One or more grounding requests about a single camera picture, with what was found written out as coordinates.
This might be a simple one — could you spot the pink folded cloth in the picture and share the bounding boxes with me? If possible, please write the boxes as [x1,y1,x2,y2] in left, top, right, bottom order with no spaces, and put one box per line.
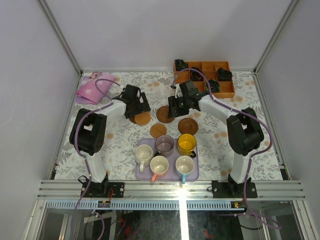
[75,71,116,105]

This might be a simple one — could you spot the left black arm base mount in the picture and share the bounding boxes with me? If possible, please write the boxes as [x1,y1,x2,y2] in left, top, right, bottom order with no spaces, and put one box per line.
[78,175,125,199]

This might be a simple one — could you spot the dark grooved wooden coaster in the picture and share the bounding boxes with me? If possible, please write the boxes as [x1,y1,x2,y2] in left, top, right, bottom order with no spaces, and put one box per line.
[156,106,175,124]
[178,118,199,135]

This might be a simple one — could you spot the rolled dark sock front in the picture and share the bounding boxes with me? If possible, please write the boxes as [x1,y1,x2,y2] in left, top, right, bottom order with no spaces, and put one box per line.
[204,79,221,93]

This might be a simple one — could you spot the light wooden coaster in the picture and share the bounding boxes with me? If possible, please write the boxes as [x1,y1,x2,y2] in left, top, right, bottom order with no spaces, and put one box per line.
[134,112,151,126]
[150,123,167,138]

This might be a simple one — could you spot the rolled dark sock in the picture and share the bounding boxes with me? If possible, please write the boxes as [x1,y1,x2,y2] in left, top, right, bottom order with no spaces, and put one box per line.
[216,67,233,82]
[189,67,204,82]
[204,79,221,93]
[174,59,189,72]

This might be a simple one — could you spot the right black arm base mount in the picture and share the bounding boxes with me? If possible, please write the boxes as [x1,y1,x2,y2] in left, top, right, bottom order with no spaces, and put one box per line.
[211,178,258,199]

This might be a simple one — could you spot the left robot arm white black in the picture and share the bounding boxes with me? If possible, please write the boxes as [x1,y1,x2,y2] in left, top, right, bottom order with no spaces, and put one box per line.
[69,84,151,198]

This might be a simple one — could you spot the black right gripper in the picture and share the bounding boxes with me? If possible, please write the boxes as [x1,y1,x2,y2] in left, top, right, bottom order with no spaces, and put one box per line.
[167,95,190,119]

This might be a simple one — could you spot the orange wooden compartment box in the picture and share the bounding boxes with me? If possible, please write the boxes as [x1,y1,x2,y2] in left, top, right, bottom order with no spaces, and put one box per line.
[173,61,235,99]

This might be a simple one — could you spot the light wooden coaster front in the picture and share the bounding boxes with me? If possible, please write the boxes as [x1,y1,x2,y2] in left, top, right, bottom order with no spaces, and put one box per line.
[150,123,167,138]

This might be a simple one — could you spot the rolled dark sock right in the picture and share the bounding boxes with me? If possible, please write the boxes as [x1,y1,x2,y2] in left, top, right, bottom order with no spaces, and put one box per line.
[216,67,233,82]

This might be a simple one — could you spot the yellow mug black rim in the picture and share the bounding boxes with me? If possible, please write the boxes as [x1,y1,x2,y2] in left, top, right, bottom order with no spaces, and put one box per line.
[177,133,197,158]

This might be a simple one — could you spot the aluminium front rail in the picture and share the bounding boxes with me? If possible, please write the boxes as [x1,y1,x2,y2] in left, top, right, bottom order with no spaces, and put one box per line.
[37,180,306,201]

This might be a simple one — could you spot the cream mug pink handle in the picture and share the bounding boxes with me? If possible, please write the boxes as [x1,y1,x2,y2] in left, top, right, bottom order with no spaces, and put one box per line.
[149,155,169,183]

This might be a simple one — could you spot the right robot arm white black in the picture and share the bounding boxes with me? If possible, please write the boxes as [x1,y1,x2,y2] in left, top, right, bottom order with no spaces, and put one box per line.
[168,80,264,198]

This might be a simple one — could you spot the purple glass mug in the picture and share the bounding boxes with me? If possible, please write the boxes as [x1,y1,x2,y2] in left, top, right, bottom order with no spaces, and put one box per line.
[154,135,175,158]

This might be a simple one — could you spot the cream white mug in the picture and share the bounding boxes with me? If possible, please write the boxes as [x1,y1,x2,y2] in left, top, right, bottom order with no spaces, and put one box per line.
[134,144,154,173]

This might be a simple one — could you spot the blue slotted cable duct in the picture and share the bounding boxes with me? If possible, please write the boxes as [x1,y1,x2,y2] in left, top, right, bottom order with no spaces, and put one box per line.
[46,200,232,210]

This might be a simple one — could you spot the cream mug blue handle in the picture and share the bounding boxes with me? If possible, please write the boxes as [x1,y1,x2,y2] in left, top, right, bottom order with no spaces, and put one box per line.
[175,155,195,184]

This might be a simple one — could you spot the rolled dark sock far left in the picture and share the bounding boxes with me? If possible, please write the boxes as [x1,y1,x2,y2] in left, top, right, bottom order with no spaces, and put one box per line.
[174,59,189,72]

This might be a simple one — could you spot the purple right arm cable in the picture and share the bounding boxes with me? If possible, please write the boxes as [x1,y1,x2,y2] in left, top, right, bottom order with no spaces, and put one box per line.
[170,67,282,231]

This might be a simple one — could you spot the rolled dark sock middle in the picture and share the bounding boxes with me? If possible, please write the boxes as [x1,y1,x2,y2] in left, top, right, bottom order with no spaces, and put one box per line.
[189,67,204,82]

